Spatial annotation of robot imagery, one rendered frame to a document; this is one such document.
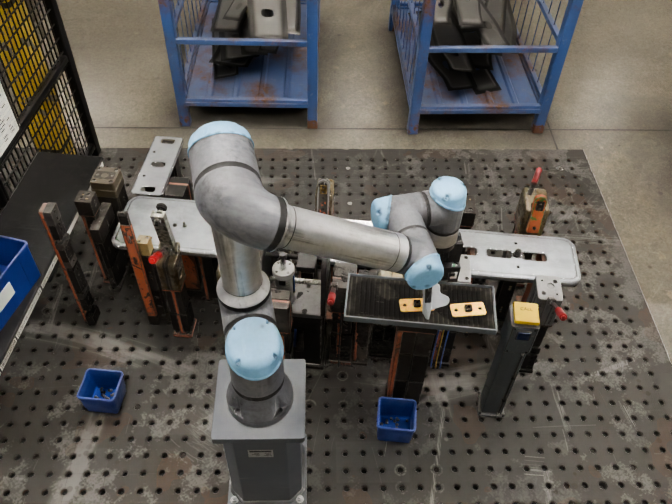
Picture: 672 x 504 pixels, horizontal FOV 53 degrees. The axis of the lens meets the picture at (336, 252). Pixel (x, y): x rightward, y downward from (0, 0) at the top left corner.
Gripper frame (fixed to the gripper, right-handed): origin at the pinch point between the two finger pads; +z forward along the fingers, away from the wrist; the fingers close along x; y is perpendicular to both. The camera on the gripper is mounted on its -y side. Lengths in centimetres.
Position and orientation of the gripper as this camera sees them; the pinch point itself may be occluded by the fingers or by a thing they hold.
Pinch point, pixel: (419, 294)
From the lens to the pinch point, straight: 165.0
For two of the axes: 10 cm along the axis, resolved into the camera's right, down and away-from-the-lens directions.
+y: 10.0, -0.3, 0.6
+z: -0.2, 6.7, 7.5
